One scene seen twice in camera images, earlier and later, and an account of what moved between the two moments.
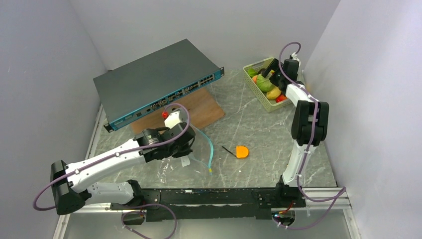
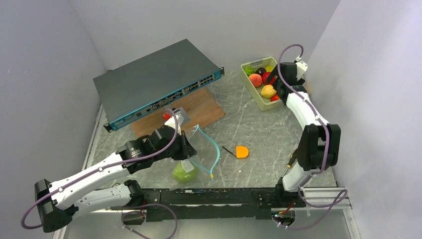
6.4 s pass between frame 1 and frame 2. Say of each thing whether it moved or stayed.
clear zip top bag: moved
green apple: moved
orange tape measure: stayed
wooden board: stayed
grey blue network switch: stayed
